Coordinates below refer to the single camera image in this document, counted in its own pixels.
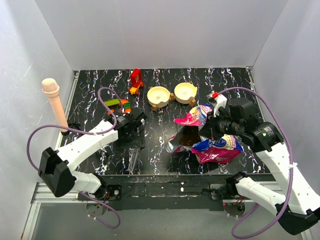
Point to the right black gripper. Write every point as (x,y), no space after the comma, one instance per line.
(209,129)

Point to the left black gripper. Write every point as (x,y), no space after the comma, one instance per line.
(138,141)

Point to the clear plastic scoop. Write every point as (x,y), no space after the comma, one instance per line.
(133,159)

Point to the pink pet food bag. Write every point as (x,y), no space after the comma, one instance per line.
(206,149)

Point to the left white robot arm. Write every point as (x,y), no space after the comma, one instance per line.
(58,167)

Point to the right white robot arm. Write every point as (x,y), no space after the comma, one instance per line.
(298,208)

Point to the cream double pet bowl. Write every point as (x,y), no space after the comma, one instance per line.
(184,93)

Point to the orange curved toy track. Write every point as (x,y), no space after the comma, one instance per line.
(126,106)

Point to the green toy brick plate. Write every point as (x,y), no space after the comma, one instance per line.
(112,102)

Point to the red toy block car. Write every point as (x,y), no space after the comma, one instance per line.
(136,82)

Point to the black microphone tripod stand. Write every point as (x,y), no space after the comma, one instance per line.
(71,125)

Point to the pink microphone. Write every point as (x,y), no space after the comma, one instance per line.
(52,90)

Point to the aluminium frame rail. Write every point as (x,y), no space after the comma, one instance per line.
(42,194)

